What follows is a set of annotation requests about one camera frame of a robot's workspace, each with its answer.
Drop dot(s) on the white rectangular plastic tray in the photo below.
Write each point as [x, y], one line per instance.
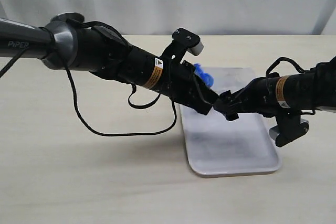
[216, 147]

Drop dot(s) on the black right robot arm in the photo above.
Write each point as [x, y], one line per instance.
[305, 92]

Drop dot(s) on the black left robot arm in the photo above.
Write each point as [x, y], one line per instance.
[97, 48]

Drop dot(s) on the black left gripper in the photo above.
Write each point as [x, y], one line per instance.
[180, 83]

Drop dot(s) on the stainless steel cup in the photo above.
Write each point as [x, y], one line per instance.
[63, 17]

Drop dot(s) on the blue plastic container lid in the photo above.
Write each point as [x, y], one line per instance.
[205, 77]

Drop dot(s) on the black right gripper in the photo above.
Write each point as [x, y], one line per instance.
[253, 98]

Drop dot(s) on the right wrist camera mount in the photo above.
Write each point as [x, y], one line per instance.
[288, 129]

